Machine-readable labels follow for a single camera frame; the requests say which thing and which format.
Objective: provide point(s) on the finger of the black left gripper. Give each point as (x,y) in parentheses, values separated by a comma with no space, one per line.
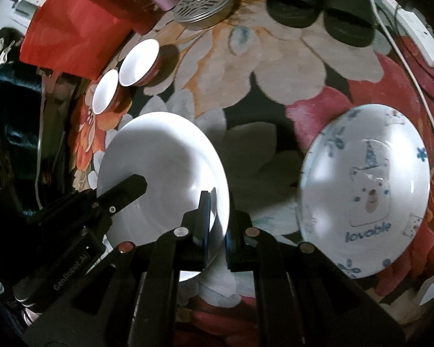
(124,191)

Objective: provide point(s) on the round perforated metal tin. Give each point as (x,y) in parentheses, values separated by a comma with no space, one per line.
(197,15)

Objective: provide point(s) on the white power strip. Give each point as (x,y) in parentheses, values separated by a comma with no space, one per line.
(414,28)

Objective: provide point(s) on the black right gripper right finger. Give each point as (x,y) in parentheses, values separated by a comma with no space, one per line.
(302,297)

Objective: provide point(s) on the red bowl white inside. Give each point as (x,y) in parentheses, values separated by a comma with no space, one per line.
(141,65)
(108,92)

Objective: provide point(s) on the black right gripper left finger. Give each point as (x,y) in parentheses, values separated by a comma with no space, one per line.
(184,248)

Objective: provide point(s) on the floral rug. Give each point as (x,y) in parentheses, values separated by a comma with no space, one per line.
(261,92)

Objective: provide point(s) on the red bag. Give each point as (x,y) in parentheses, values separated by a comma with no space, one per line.
(80,37)

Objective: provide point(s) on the white plate with bear print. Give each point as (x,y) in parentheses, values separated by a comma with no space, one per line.
(364,188)

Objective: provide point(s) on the black slipper right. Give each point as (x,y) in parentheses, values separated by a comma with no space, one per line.
(350,21)

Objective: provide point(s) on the plain white plate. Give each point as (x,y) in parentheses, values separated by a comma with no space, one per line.
(178,162)

